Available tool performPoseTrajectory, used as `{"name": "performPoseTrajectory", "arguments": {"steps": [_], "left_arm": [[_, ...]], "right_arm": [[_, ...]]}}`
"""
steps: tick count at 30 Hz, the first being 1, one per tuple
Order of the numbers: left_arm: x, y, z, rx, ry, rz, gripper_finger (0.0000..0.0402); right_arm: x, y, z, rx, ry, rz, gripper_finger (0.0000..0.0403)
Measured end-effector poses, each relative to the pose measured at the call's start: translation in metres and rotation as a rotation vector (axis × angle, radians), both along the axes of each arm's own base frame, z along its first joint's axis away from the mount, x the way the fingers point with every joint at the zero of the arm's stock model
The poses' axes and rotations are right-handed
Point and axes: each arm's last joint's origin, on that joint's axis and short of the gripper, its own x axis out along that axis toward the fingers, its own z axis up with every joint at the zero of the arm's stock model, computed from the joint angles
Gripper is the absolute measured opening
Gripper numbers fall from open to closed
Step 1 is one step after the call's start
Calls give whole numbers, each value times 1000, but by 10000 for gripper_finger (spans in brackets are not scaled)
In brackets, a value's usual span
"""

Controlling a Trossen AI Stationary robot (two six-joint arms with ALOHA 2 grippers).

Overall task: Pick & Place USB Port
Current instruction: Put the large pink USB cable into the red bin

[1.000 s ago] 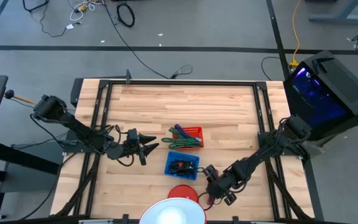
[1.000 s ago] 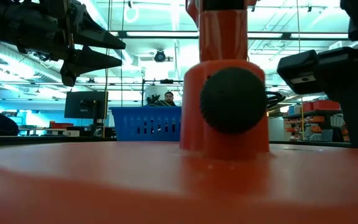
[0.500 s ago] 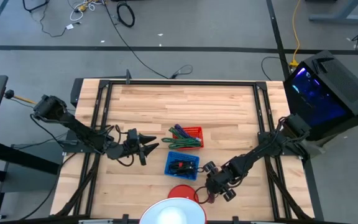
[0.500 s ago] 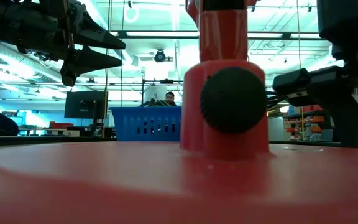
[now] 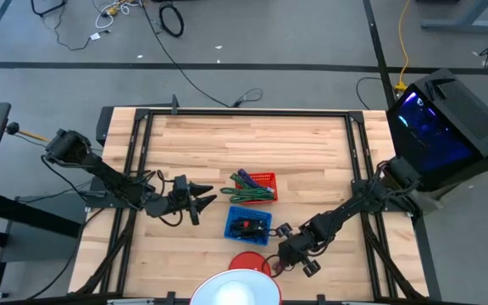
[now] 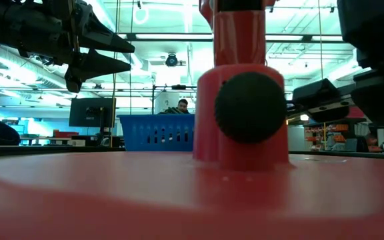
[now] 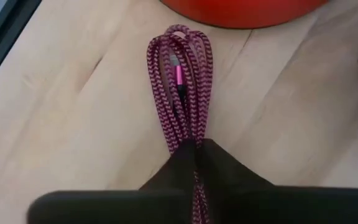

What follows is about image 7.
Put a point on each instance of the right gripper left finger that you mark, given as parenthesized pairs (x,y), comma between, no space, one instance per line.
(176,177)

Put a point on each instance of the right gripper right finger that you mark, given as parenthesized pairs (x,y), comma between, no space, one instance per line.
(228,174)

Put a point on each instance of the red round bowl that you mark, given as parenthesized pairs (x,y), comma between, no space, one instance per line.
(244,12)

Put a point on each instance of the black aluminium table frame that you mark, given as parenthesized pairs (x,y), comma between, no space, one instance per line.
(5,31)

